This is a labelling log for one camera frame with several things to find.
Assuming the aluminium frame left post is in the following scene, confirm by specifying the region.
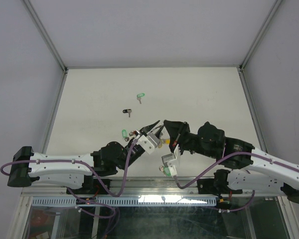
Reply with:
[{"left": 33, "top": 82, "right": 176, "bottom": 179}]
[{"left": 21, "top": 0, "right": 68, "bottom": 74}]

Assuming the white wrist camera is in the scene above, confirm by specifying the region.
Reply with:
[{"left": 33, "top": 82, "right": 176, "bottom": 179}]
[
  {"left": 161, "top": 144, "right": 181, "bottom": 177},
  {"left": 137, "top": 132, "right": 160, "bottom": 154}
]

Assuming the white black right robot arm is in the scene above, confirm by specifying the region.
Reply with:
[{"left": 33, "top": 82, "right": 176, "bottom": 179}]
[{"left": 163, "top": 120, "right": 299, "bottom": 204}]

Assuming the aluminium frame post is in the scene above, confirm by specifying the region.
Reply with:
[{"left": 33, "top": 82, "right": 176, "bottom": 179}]
[
  {"left": 21, "top": 0, "right": 68, "bottom": 74},
  {"left": 239, "top": 0, "right": 284, "bottom": 71}
]

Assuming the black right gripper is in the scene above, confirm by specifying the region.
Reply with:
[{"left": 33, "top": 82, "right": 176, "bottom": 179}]
[{"left": 163, "top": 120, "right": 217, "bottom": 159}]

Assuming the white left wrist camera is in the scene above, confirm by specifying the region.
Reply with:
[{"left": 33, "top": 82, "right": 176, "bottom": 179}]
[{"left": 137, "top": 132, "right": 160, "bottom": 154}]

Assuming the white slotted cable duct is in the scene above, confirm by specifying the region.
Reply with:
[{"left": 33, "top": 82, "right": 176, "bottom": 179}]
[{"left": 32, "top": 195, "right": 217, "bottom": 207}]

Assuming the green key tag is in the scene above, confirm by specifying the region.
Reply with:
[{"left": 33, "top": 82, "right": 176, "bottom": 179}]
[
  {"left": 164, "top": 167, "right": 171, "bottom": 177},
  {"left": 122, "top": 129, "right": 128, "bottom": 138},
  {"left": 137, "top": 93, "right": 145, "bottom": 98}
]

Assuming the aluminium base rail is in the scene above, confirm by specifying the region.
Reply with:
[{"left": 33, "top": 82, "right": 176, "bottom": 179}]
[{"left": 101, "top": 177, "right": 211, "bottom": 196}]

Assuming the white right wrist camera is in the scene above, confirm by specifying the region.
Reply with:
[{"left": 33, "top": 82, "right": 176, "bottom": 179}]
[{"left": 161, "top": 144, "right": 181, "bottom": 177}]

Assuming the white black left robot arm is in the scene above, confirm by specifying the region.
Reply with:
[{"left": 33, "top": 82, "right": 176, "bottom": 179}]
[{"left": 7, "top": 122, "right": 164, "bottom": 194}]

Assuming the aluminium frame right post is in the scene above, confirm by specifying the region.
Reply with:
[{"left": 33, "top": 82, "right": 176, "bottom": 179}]
[{"left": 239, "top": 0, "right": 284, "bottom": 71}]

